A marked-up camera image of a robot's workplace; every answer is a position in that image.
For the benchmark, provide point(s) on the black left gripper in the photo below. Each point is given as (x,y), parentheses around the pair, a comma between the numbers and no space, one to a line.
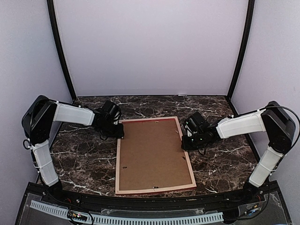
(118,134)

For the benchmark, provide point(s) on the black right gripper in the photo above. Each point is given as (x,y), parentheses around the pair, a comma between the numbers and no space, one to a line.
(185,146)

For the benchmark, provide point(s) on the brown cardboard backing board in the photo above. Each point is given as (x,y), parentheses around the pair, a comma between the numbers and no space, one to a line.
(152,152)

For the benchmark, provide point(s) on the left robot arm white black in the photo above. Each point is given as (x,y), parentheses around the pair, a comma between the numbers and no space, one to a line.
(37,124)

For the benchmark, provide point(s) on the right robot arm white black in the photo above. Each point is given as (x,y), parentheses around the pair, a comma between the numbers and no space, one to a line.
(271,119)

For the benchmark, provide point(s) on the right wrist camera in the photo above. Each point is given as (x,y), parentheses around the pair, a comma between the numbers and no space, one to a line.
(189,126)

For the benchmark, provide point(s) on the black front table rail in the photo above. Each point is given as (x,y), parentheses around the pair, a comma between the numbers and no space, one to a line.
(96,203)

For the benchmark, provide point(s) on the white slotted cable duct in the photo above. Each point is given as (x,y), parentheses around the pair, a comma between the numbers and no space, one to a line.
(117,217)

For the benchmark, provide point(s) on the left black corner post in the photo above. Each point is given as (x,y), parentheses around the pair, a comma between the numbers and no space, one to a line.
(59,48)

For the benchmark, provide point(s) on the black corner post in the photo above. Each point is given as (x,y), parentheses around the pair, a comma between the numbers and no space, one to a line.
(59,48)
(242,50)

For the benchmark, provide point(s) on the right black corner post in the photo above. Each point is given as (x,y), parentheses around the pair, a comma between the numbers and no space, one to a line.
(242,50)

